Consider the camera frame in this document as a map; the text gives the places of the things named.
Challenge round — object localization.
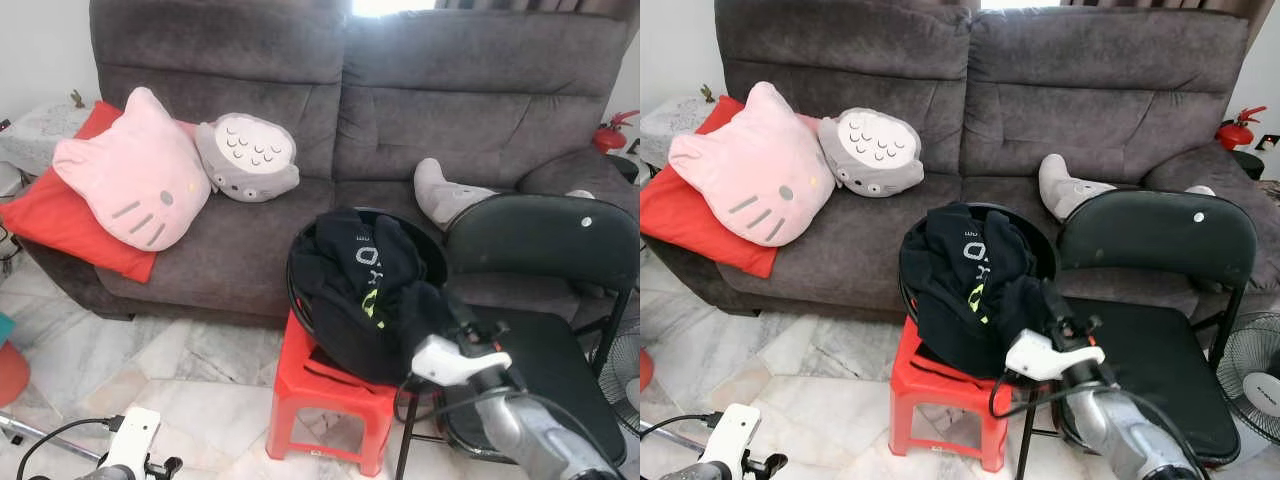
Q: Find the black standing fan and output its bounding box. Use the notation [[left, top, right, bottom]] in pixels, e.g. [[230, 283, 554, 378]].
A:
[[1215, 312, 1280, 446], [598, 325, 641, 431]]

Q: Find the grey owl plush cushion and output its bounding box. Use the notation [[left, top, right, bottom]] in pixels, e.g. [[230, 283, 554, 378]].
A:
[[818, 107, 926, 198], [193, 112, 301, 204]]

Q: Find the red cushion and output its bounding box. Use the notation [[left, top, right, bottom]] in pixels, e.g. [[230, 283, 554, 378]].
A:
[[0, 100, 201, 284], [640, 95, 821, 279]]

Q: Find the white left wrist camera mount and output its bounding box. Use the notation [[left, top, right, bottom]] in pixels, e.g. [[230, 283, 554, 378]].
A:
[[105, 407, 161, 479], [697, 403, 761, 479]]

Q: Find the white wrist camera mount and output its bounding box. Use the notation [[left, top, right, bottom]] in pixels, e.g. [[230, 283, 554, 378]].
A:
[[105, 407, 161, 479], [410, 335, 513, 388], [1005, 327, 1106, 383], [697, 403, 761, 479]]

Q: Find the red fire extinguisher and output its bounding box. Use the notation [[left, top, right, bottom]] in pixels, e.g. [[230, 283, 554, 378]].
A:
[[1215, 107, 1268, 151], [592, 110, 638, 154]]

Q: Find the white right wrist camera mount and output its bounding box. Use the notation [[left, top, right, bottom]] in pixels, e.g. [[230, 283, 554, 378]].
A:
[[1005, 327, 1106, 383], [410, 335, 513, 388]]

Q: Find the white lace covered side table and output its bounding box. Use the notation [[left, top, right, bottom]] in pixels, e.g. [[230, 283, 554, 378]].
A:
[[0, 95, 101, 179], [640, 93, 716, 171]]

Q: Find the grey white plush toy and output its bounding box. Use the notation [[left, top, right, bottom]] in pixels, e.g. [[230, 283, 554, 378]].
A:
[[413, 157, 596, 233], [1037, 153, 1216, 223]]

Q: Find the pink cat face cushion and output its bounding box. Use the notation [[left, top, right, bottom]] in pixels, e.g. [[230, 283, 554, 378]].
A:
[[52, 87, 213, 253], [668, 82, 836, 248]]

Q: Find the black folding chair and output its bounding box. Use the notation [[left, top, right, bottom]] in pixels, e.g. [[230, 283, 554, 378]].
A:
[[1015, 190, 1259, 480], [395, 193, 641, 480]]

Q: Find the brown fabric sofa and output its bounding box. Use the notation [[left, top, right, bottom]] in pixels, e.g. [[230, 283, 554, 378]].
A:
[[655, 0, 1271, 326], [20, 0, 641, 326]]

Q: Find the black round laundry basket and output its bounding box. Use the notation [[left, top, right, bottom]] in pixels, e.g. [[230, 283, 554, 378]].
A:
[[898, 203, 1061, 379], [287, 207, 449, 386]]

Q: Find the red plastic stool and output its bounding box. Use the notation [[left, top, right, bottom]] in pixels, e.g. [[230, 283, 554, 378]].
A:
[[888, 315, 1013, 473], [265, 308, 401, 478]]

